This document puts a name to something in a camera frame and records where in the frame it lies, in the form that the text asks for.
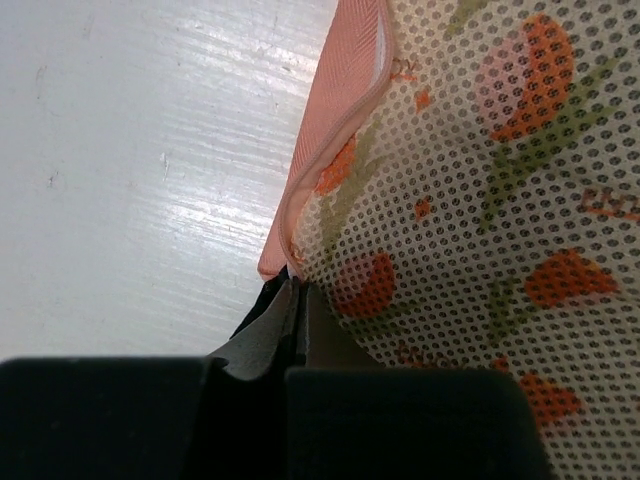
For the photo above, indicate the black bra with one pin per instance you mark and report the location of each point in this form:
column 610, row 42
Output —
column 267, row 294

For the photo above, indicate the pink mesh laundry bag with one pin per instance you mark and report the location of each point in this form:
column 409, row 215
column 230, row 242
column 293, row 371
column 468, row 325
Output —
column 465, row 190

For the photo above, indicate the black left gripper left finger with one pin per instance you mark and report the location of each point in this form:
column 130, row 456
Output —
column 218, row 416

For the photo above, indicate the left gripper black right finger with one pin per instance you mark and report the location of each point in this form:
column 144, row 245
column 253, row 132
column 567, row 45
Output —
column 350, row 418

